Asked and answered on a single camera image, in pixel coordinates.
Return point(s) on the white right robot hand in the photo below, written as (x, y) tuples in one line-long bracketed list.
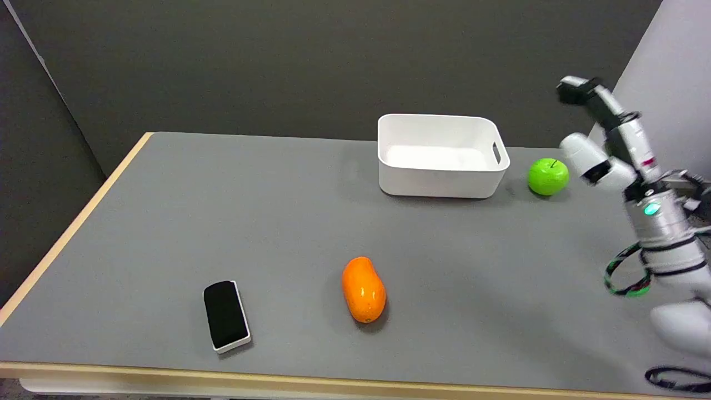
[(608, 161)]

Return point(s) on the orange mango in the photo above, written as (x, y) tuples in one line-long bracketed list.
[(364, 289)]

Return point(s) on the green apple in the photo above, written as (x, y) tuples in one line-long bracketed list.
[(547, 176)]

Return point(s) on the white plastic bin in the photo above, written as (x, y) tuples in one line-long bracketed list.
[(441, 156)]

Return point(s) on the black and white eraser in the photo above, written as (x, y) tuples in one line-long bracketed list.
[(226, 315)]

